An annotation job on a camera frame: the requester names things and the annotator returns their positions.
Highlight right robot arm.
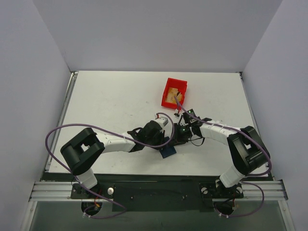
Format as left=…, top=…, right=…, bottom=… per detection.
left=168, top=109, right=270, bottom=197

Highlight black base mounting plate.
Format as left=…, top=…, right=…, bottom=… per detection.
left=71, top=175, right=244, bottom=215

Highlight gold cards in bin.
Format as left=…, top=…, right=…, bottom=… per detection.
left=165, top=88, right=182, bottom=104

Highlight aluminium frame rail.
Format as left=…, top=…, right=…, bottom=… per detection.
left=29, top=180, right=75, bottom=202

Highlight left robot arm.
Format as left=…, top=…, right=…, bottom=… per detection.
left=60, top=117, right=168, bottom=198

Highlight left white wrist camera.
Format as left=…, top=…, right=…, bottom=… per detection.
left=155, top=116, right=168, bottom=128

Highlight red plastic bin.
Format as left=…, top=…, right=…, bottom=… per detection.
left=161, top=78, right=187, bottom=111

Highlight blue leather card holder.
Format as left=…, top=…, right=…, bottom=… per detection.
left=159, top=146, right=177, bottom=158

